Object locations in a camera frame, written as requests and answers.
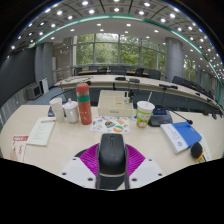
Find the black computer mouse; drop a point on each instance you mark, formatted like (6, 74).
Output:
(112, 160)

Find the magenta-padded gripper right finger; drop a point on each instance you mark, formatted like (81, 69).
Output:
(146, 171)

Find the black conference desk unit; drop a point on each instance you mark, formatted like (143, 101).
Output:
(160, 117)

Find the black gooseneck microphone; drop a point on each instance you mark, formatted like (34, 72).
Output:
(189, 122)

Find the blue and white book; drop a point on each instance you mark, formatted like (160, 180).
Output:
(180, 136)

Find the group of ceiling lights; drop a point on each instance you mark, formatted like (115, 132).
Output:
(113, 13)

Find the white paper cup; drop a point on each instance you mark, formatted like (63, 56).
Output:
(58, 110)

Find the red and white pamphlet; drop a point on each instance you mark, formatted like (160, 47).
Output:
(19, 148)

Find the red drink bottle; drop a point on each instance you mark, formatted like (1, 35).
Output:
(84, 105)

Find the colourful sticker sheet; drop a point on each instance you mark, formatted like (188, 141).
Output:
(110, 124)

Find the black handheld microphone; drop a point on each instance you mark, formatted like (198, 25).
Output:
(196, 150)

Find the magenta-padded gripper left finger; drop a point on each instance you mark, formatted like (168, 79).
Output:
(75, 171)

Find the green white cup with straw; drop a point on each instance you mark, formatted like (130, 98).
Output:
(144, 115)

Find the group of dark chairs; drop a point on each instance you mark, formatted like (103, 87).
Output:
(154, 74)

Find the white leaflet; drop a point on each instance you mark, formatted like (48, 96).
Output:
(41, 131)

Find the beige cardboard box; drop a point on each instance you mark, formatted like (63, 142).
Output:
(113, 105)

